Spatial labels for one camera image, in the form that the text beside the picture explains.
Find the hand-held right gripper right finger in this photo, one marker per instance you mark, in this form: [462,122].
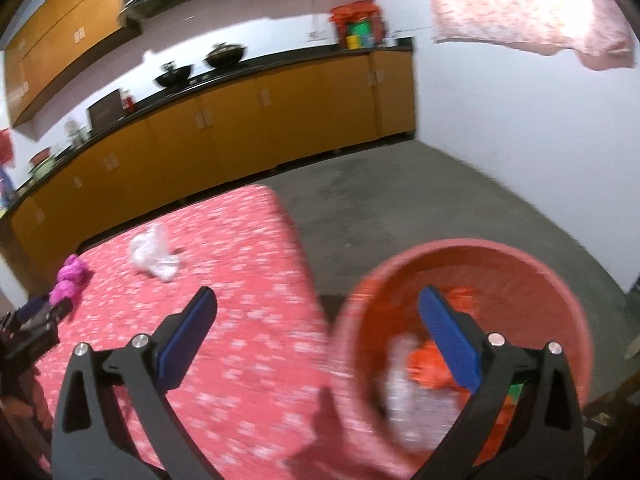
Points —
[452,340]

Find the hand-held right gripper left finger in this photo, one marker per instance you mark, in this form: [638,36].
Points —
[187,340]

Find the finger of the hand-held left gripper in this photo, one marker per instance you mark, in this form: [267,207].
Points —
[57,308]

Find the magenta plastic bag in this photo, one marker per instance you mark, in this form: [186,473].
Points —
[72,272]

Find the large clear bubble wrap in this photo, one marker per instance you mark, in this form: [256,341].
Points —
[415,410]

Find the red plastic basin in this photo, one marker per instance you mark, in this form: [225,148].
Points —
[525,280]

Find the crumpled white plastic bag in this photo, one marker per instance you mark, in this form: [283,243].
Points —
[155,260]

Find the red floral blanket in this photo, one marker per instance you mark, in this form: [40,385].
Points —
[240,240]

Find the pale green bowl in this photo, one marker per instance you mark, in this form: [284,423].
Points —
[44,167]

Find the red bowl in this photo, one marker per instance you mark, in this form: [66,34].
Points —
[40,155]

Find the hanging red plastic bag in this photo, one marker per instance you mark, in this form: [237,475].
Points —
[6,147]

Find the glass jar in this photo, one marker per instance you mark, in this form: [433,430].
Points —
[76,132]

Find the dark cutting board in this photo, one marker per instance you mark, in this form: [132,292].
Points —
[106,110]

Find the red bottle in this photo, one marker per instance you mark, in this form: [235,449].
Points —
[128,102]

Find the orange lower kitchen cabinets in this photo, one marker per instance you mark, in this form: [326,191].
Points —
[225,125]

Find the black wok with lid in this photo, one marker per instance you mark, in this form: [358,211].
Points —
[226,56]

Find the green box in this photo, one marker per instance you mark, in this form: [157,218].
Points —
[361,30]

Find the hanging pink floral cloth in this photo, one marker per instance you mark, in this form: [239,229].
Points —
[500,0]

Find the red bag with boxes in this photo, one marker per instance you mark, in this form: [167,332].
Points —
[357,10]

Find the orange upper wall cabinets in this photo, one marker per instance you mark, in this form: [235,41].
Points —
[50,45]

